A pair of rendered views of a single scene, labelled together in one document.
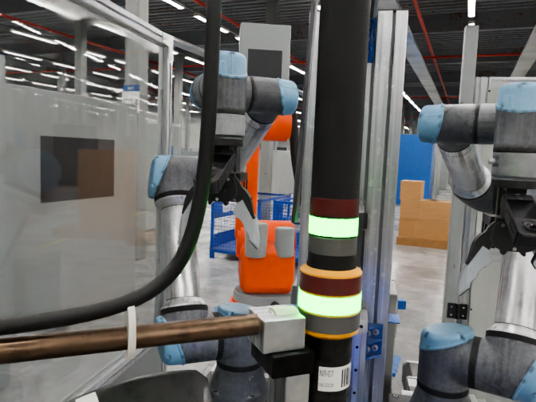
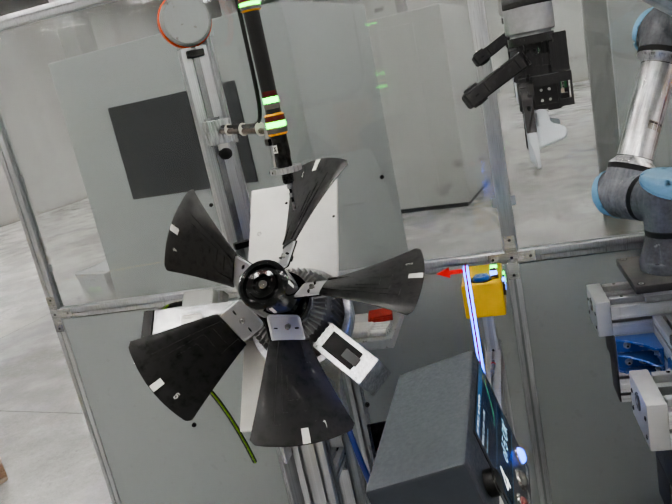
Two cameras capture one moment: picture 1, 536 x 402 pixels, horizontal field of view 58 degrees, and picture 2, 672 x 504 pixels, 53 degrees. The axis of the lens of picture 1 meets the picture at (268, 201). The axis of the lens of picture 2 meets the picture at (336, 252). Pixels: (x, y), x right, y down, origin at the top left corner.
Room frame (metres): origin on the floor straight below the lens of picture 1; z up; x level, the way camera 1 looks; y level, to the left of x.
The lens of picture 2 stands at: (0.49, -1.51, 1.62)
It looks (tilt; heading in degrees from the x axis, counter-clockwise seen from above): 14 degrees down; 94
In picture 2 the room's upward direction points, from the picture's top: 12 degrees counter-clockwise
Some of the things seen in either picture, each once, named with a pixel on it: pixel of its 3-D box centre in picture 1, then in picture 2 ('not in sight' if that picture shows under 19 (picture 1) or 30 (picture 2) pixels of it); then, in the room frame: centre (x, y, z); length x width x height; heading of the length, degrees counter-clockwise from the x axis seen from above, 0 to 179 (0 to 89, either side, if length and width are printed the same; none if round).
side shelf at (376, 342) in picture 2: not in sight; (343, 333); (0.34, 0.52, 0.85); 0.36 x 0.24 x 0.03; 168
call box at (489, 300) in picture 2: not in sight; (484, 292); (0.74, 0.17, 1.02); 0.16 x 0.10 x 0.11; 78
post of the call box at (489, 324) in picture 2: not in sight; (490, 327); (0.74, 0.17, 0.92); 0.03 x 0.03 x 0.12; 78
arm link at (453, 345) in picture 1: (447, 354); not in sight; (1.09, -0.44, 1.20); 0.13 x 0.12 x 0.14; 59
